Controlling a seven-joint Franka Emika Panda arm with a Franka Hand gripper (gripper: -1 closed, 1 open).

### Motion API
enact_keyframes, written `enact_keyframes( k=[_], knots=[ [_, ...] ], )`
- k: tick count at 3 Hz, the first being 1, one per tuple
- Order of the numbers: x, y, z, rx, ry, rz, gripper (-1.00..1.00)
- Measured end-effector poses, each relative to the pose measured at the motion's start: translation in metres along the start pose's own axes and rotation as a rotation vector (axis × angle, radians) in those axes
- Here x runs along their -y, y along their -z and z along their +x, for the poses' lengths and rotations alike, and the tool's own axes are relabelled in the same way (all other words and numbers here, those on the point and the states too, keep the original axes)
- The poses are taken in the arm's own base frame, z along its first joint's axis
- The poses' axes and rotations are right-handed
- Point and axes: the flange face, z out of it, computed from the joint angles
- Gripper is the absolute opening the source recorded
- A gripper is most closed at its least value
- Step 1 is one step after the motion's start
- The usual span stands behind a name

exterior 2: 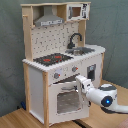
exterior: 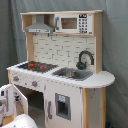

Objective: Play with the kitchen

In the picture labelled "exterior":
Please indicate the white oven door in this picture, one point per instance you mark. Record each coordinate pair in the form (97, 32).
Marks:
(13, 96)

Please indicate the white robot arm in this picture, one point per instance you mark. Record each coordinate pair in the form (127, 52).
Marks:
(21, 121)

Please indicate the wooden toy kitchen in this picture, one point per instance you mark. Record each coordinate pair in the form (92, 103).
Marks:
(64, 63)

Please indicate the grey toy sink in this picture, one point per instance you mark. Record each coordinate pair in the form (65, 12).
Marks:
(73, 74)

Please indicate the black stovetop red burners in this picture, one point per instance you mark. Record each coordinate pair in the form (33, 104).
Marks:
(37, 66)

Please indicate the right oven knob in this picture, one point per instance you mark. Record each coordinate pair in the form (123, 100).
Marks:
(34, 83)

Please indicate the oven knob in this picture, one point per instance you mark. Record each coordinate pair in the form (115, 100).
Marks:
(34, 83)
(15, 78)

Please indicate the white fridge door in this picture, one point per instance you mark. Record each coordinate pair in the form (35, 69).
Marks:
(63, 104)

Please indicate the toy microwave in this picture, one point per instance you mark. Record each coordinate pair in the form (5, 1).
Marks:
(73, 23)

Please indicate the grey range hood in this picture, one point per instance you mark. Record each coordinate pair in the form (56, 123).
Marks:
(39, 26)

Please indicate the left oven knob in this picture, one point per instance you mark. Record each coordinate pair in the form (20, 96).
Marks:
(15, 78)

